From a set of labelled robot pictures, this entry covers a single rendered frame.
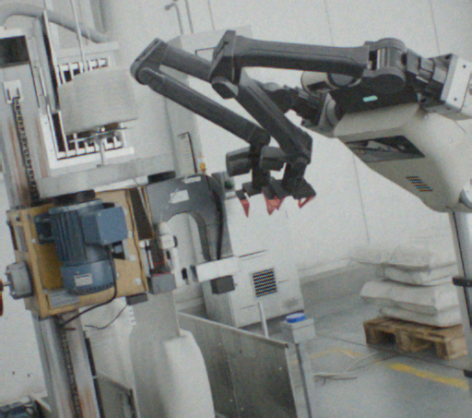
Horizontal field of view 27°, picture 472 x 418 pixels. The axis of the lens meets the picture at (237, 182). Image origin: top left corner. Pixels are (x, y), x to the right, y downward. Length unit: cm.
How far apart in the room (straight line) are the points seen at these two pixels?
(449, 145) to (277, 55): 50
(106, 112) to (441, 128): 91
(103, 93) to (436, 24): 598
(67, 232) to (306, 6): 538
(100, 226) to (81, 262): 13
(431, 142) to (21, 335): 365
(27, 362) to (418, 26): 443
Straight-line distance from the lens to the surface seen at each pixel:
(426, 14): 841
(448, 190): 252
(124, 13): 617
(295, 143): 247
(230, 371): 371
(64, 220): 266
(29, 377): 569
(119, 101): 270
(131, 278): 291
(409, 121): 236
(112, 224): 262
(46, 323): 291
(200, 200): 297
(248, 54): 219
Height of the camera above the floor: 145
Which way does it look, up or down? 3 degrees down
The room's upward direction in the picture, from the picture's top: 11 degrees counter-clockwise
